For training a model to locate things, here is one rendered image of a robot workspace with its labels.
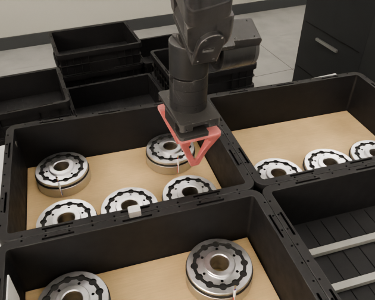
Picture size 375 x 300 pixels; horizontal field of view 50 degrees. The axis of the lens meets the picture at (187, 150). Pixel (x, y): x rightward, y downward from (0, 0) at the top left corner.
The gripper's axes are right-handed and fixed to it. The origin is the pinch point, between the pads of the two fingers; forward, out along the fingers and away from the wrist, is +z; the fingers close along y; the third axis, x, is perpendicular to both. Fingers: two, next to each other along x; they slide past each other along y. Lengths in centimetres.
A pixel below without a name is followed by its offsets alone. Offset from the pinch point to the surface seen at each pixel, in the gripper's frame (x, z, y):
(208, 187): -4.4, 10.3, 0.1
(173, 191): 2.2, 10.0, 1.0
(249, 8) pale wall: -180, 93, 284
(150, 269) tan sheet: 10.8, 13.1, -11.2
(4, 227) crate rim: 30.0, 3.4, -3.1
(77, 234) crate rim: 20.4, 3.3, -8.3
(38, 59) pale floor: 18, 100, 258
